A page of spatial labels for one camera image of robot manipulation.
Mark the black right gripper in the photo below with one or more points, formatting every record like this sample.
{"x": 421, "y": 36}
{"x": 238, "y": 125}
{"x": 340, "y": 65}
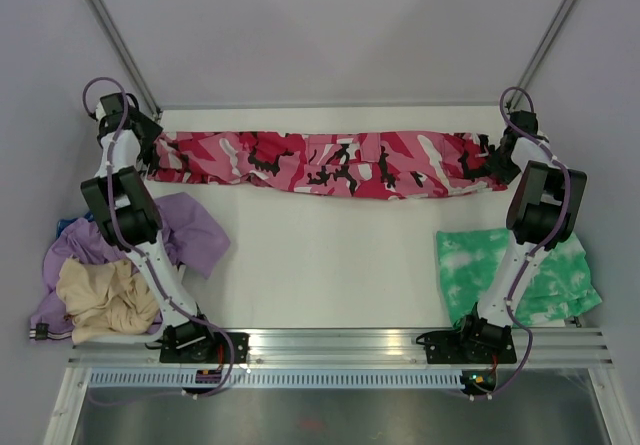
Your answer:
{"x": 505, "y": 175}

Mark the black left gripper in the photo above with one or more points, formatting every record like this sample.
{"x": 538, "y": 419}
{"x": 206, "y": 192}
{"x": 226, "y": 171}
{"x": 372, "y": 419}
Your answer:
{"x": 151, "y": 131}

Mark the purple trousers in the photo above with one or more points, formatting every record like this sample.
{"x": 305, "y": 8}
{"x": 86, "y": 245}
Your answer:
{"x": 190, "y": 235}

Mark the pink camouflage trousers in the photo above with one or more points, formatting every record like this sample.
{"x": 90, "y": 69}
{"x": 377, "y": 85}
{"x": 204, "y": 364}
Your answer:
{"x": 374, "y": 165}

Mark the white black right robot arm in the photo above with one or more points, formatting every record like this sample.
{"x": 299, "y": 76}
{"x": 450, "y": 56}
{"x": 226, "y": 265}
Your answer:
{"x": 542, "y": 214}

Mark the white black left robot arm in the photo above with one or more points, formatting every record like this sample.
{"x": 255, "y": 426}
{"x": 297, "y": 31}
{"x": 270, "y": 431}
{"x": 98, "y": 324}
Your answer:
{"x": 128, "y": 218}

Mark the green white folded trousers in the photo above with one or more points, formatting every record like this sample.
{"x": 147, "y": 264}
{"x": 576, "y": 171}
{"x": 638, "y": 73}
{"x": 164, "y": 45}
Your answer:
{"x": 467, "y": 263}

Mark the blue white patterned garment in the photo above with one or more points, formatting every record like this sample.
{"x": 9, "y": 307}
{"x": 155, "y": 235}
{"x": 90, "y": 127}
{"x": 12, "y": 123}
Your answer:
{"x": 62, "y": 225}

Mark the beige garment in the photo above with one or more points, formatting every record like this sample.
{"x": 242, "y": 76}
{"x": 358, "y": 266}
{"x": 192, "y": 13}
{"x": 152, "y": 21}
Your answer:
{"x": 105, "y": 300}

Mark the aluminium frame rear rail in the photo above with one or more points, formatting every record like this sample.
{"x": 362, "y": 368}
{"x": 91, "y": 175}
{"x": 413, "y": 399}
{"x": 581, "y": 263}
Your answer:
{"x": 325, "y": 104}

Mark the aluminium frame rear left post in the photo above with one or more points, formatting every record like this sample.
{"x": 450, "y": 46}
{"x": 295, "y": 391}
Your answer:
{"x": 108, "y": 25}

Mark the aluminium frame post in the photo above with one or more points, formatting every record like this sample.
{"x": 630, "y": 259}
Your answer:
{"x": 553, "y": 30}
{"x": 108, "y": 25}

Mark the aluminium frame rear right post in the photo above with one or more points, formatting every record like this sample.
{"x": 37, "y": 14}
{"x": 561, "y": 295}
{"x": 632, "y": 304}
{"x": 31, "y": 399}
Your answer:
{"x": 553, "y": 30}

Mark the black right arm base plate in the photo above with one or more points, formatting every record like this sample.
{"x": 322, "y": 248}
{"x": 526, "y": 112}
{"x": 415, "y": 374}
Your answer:
{"x": 447, "y": 347}

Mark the aluminium front rail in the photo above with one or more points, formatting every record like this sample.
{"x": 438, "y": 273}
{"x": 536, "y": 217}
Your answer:
{"x": 553, "y": 348}

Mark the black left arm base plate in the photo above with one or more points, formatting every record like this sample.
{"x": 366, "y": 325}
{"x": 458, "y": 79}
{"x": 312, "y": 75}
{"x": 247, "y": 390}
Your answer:
{"x": 235, "y": 347}

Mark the white slotted cable duct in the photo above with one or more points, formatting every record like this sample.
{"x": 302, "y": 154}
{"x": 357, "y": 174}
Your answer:
{"x": 286, "y": 379}

